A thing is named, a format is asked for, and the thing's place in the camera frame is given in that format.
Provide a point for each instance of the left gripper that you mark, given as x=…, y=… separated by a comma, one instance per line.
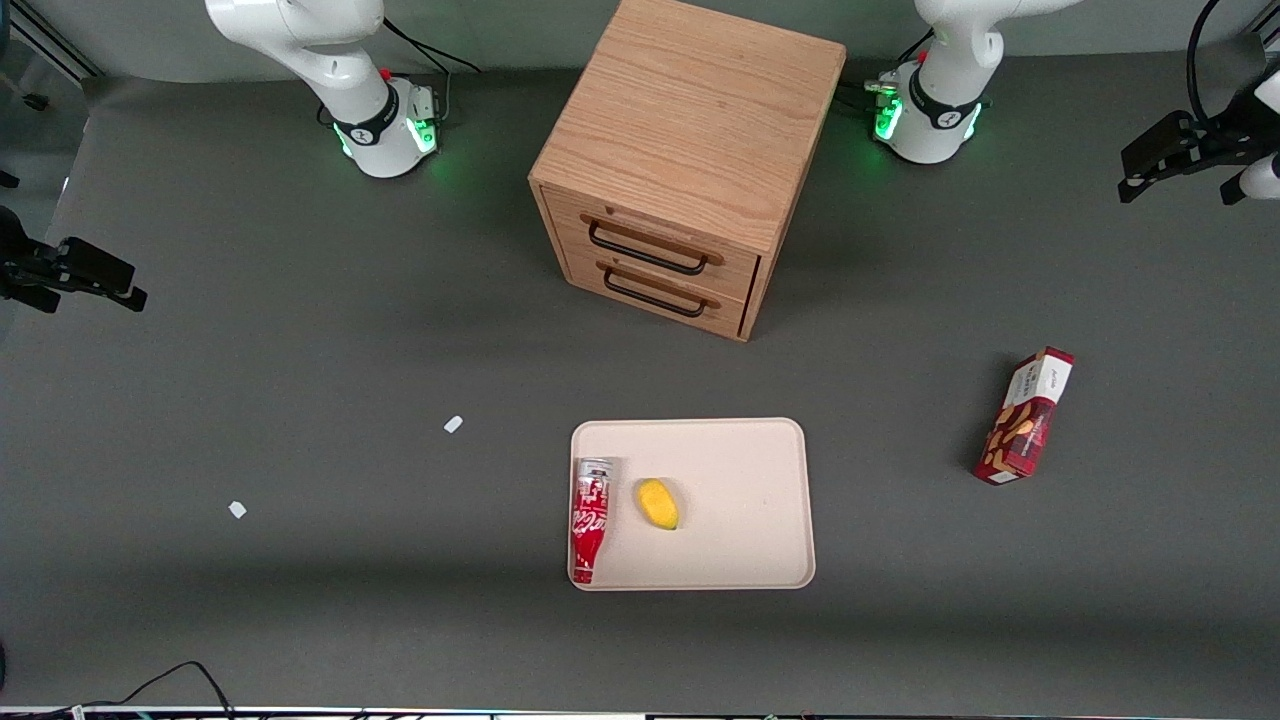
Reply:
x=1232, y=133

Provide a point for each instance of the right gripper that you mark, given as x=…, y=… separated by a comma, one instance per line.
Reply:
x=22, y=268

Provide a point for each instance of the red cookie box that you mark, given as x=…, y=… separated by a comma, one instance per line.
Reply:
x=1025, y=430

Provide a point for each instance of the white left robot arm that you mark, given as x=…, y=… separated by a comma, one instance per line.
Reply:
x=950, y=60

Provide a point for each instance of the beige plastic tray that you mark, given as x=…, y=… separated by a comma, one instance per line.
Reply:
x=740, y=500

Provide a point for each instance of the small black clamp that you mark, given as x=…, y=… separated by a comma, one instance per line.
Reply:
x=37, y=101

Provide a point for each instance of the wide wooden drawer front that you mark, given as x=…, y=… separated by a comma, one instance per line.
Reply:
x=737, y=272

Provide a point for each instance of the narrow wooden drawer front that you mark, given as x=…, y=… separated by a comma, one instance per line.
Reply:
x=728, y=314

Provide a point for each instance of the wooden drawer cabinet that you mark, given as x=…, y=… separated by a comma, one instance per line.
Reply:
x=690, y=120

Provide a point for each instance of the red cola can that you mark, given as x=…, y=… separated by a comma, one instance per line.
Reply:
x=590, y=520

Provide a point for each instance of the yellow mango fruit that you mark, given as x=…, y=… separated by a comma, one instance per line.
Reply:
x=657, y=503

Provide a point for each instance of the aluminium frame rail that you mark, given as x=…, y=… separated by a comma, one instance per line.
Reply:
x=55, y=40

